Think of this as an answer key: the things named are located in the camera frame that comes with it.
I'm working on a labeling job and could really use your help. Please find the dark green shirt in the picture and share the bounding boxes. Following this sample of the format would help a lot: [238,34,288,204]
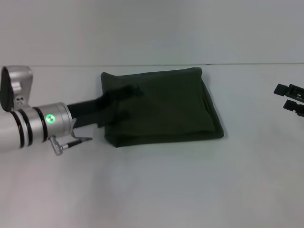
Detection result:
[99,66,225,149]

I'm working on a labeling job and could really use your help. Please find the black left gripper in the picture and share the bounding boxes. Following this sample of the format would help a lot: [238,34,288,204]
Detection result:
[66,84,144,130]

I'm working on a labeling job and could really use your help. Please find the left arm cable with connector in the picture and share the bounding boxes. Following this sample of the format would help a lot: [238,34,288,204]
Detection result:
[48,134,93,157]

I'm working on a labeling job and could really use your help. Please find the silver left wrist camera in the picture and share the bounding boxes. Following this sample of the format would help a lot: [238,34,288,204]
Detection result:
[0,66,33,112]

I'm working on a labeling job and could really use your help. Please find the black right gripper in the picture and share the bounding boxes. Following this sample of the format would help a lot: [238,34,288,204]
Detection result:
[273,83,304,119]

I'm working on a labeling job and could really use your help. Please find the silver camera mount bracket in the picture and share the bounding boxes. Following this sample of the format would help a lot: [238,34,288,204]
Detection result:
[10,78,33,112]

